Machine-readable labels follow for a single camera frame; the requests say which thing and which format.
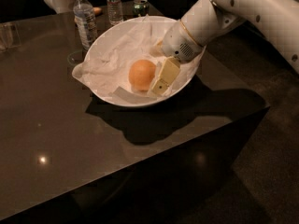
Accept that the green metal can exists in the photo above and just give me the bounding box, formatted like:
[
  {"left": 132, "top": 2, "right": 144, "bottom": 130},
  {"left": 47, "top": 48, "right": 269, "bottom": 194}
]
[{"left": 133, "top": 0, "right": 150, "bottom": 17}]

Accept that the small tan object behind bottle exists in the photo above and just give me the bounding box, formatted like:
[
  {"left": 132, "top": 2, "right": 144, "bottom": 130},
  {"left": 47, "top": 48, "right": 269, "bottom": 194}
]
[{"left": 93, "top": 7, "right": 103, "bottom": 16}]

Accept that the clear water bottle rear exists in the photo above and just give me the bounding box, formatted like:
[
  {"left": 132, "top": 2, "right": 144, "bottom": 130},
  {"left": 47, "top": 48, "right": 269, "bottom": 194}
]
[{"left": 107, "top": 0, "right": 123, "bottom": 25}]

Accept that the clear glass at left edge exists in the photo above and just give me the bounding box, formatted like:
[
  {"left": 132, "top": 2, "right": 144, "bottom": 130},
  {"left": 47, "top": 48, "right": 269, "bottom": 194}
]
[{"left": 0, "top": 22, "right": 21, "bottom": 52}]

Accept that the orange fruit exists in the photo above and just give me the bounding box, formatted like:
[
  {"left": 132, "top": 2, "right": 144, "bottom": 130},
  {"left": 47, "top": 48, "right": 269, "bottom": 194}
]
[{"left": 129, "top": 60, "right": 156, "bottom": 91}]

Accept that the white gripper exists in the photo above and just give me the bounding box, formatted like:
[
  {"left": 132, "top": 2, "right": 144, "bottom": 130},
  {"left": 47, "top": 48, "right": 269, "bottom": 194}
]
[{"left": 148, "top": 21, "right": 204, "bottom": 97}]

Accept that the clear water bottle white cap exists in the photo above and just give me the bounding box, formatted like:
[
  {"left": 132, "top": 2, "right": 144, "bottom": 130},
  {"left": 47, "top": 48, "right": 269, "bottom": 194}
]
[{"left": 73, "top": 0, "right": 98, "bottom": 50}]

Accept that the white bowl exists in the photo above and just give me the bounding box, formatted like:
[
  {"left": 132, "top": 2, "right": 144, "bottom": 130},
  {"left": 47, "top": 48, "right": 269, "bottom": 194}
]
[{"left": 72, "top": 15, "right": 206, "bottom": 108}]

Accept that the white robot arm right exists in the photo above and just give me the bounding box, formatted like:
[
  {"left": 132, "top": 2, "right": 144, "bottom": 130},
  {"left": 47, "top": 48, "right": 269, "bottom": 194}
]
[{"left": 149, "top": 0, "right": 299, "bottom": 96}]

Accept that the white crumpled paper liner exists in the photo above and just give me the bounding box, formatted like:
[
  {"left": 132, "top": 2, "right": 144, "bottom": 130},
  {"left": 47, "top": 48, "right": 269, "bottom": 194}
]
[{"left": 71, "top": 14, "right": 200, "bottom": 100}]

